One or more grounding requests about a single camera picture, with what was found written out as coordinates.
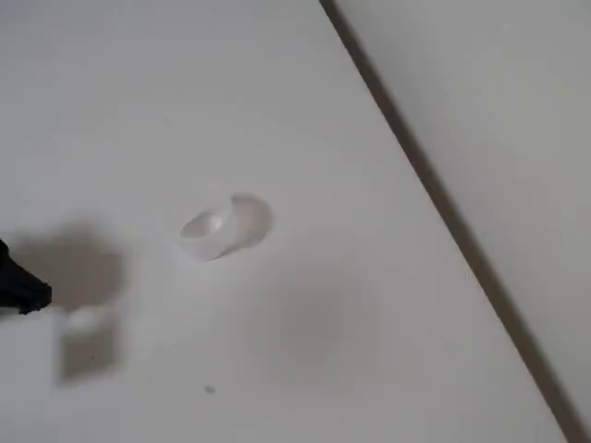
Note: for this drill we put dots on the small translucent plastic cup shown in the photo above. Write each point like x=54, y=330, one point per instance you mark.
x=221, y=228

